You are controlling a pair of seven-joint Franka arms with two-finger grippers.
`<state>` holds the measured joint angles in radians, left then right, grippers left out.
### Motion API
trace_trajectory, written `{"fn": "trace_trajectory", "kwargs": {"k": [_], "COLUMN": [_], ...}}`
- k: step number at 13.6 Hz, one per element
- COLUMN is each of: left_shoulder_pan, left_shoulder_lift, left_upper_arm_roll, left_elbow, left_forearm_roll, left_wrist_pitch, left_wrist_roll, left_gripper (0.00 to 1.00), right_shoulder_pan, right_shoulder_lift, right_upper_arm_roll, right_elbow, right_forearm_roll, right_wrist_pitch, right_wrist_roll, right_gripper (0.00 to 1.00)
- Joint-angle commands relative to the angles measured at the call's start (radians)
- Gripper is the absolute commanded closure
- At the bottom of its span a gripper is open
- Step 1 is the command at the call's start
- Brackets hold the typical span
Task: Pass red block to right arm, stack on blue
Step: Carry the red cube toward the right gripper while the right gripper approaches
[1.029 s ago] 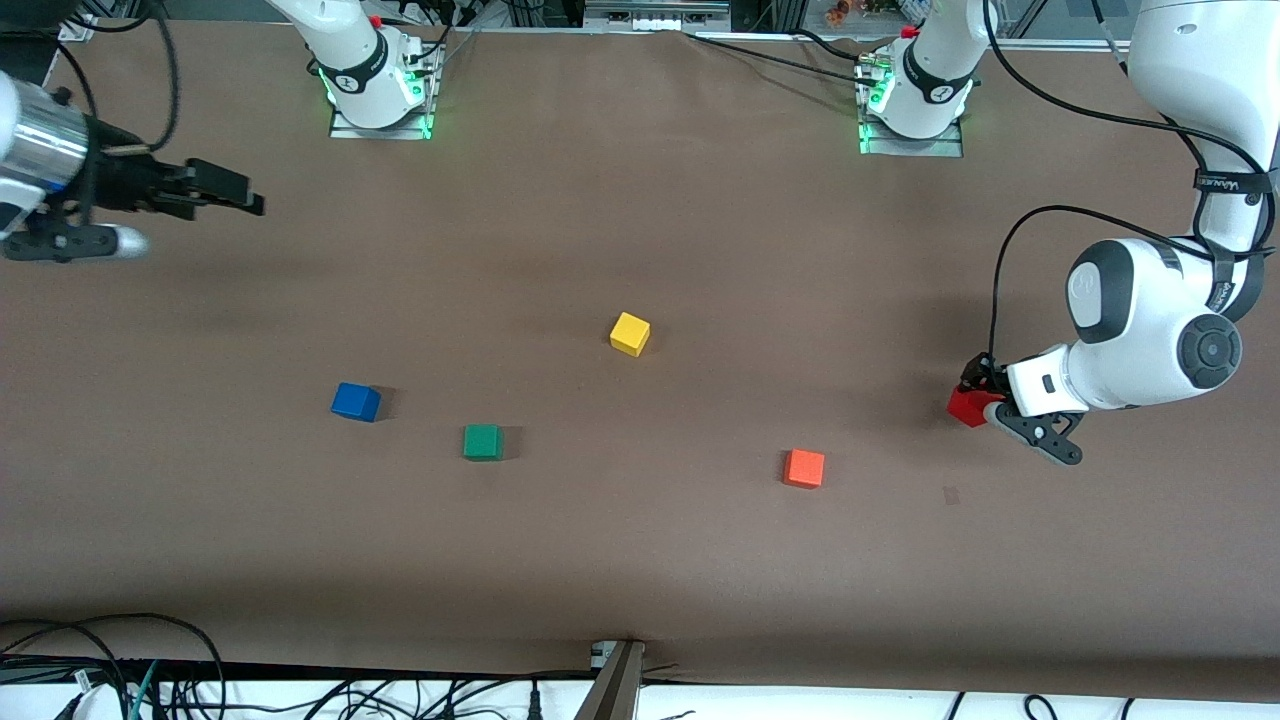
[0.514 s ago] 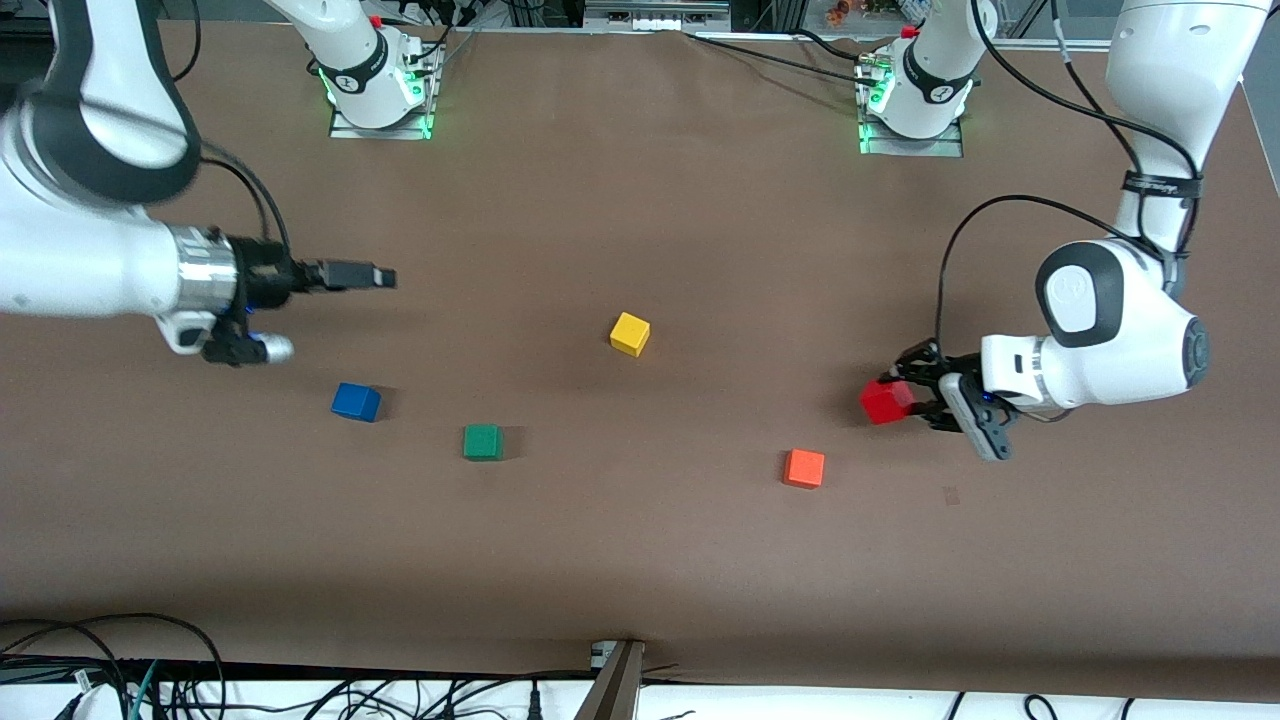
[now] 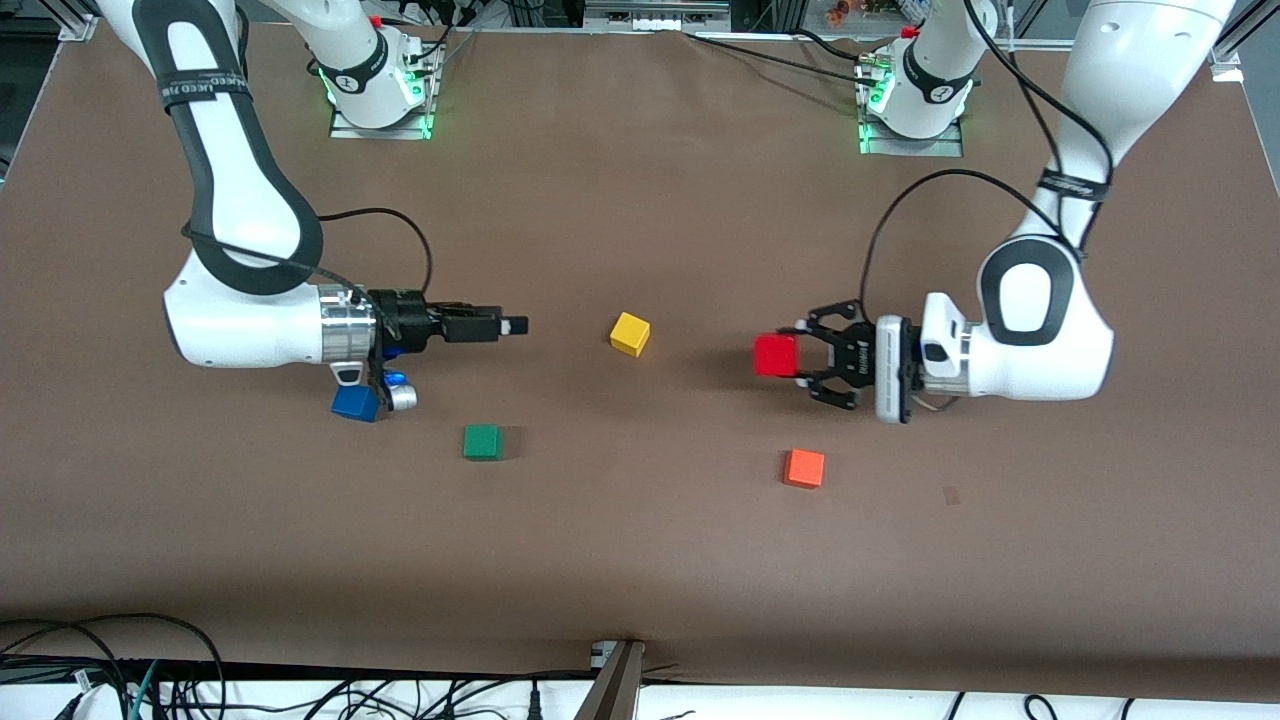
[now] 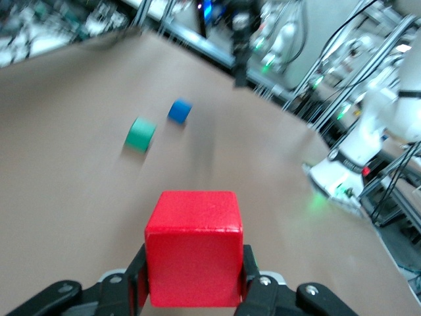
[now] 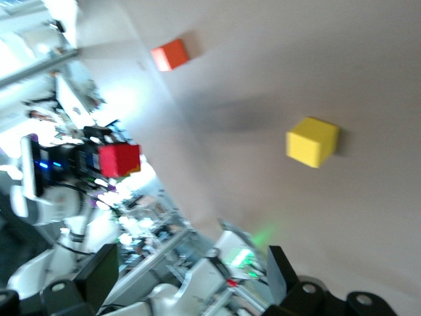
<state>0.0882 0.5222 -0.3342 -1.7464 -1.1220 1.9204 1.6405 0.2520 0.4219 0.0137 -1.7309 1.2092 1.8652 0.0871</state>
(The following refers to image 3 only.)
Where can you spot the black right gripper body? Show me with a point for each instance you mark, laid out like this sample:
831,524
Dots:
408,322

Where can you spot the red wooden block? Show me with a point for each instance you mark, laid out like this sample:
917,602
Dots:
776,356

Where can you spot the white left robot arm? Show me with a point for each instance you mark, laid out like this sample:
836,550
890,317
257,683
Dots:
1060,340

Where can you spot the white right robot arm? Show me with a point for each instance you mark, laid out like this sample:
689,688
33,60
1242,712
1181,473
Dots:
240,330

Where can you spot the blue wooden block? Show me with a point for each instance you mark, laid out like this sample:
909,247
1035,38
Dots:
352,405

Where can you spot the orange wooden block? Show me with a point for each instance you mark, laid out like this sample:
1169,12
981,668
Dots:
804,469

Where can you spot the green wooden block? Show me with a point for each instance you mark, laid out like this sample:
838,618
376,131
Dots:
482,442

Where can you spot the yellow wooden block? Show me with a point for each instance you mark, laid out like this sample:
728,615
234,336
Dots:
629,334

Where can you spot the white power strip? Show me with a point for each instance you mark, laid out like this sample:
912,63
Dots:
655,15

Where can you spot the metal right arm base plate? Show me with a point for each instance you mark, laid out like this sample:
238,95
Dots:
420,120

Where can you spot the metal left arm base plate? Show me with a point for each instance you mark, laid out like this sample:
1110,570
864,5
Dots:
950,148

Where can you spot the aluminium profile post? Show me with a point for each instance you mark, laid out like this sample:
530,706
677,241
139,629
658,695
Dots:
612,690

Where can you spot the metal corner bracket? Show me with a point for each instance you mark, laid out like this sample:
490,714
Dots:
75,27
1228,65

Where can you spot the aluminium frame rail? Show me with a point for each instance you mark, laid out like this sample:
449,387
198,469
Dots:
1255,22

